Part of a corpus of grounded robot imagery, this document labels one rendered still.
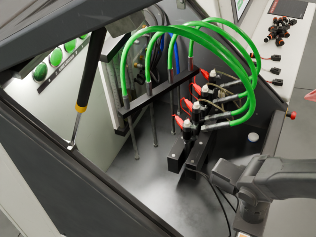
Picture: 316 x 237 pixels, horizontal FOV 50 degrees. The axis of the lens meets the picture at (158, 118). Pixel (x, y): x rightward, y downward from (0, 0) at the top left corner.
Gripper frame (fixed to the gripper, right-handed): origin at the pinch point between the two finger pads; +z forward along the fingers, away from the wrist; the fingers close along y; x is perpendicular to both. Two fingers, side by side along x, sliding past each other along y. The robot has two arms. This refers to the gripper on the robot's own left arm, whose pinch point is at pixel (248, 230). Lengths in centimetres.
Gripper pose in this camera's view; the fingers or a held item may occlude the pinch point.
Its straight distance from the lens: 90.4
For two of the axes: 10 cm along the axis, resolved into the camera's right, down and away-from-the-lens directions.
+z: 0.9, 6.9, 7.2
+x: 9.0, 2.5, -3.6
